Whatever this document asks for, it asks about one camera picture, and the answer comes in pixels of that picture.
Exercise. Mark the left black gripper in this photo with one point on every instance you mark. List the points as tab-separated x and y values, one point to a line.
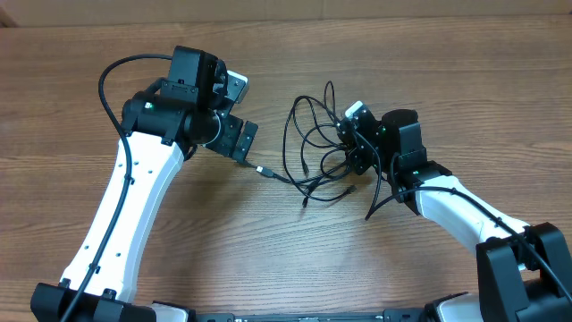
226	144

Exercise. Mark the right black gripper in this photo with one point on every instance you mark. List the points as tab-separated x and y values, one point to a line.
359	166

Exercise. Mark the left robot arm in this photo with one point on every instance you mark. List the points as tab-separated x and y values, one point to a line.
160	128

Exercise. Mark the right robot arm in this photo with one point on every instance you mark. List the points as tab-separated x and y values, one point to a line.
523	270

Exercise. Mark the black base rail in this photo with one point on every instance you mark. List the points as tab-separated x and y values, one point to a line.
308	316

